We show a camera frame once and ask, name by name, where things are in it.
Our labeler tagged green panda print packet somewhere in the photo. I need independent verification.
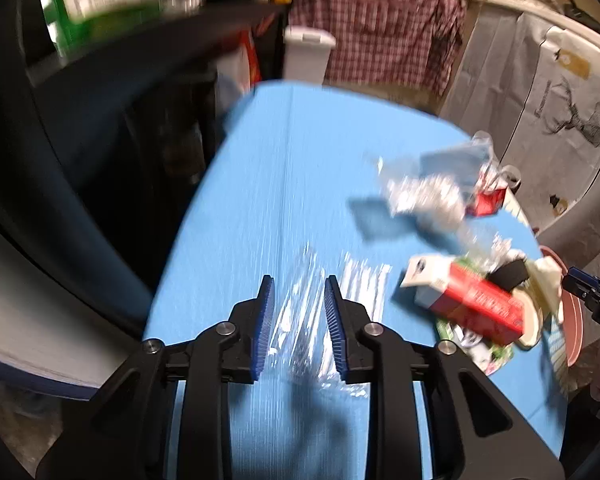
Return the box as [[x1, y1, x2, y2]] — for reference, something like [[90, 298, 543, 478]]
[[436, 255, 515, 377]]

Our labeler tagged white jar lid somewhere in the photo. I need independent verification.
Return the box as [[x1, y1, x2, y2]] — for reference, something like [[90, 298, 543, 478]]
[[511, 287, 546, 351]]

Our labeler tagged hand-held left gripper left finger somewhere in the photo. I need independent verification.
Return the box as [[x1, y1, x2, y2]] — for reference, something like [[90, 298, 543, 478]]
[[35, 275, 276, 480]]

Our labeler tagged red and white carton box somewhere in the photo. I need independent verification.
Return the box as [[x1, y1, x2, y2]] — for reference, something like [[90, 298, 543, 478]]
[[400, 255, 528, 346]]

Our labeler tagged clear plastic film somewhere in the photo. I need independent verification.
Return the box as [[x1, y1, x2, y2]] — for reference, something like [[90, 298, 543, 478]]
[[267, 242, 391, 393]]

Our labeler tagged deer print cloth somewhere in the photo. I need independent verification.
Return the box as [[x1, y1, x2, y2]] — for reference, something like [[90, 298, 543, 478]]
[[437, 0, 600, 233]]

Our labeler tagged crumpled white paper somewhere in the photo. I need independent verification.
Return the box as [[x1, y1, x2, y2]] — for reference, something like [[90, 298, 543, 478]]
[[526, 257, 566, 323]]

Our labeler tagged white plastic bin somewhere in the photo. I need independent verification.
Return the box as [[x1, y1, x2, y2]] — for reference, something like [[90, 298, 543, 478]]
[[282, 25, 337, 85]]

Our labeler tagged red round stool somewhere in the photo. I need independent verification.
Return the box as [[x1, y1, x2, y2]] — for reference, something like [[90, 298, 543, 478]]
[[539, 245, 587, 368]]

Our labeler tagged black shelf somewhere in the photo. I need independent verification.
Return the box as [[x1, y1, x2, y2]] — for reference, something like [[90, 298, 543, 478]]
[[0, 0, 291, 341]]

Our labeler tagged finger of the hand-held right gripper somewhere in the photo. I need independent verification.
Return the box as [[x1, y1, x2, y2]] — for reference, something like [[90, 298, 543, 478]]
[[561, 268, 600, 302]]

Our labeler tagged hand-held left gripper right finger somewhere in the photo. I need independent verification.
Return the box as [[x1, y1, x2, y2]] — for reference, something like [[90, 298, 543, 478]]
[[324, 276, 566, 480]]

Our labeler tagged black flat object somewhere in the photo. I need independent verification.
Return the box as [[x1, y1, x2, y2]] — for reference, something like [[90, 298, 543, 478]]
[[484, 259, 529, 292]]

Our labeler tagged red plaid shirt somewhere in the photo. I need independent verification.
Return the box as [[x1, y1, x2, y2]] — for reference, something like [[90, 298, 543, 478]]
[[287, 0, 468, 98]]

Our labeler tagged crumpled clear plastic bag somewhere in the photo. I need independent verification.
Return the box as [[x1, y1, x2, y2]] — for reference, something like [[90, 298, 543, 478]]
[[420, 131, 503, 196]]

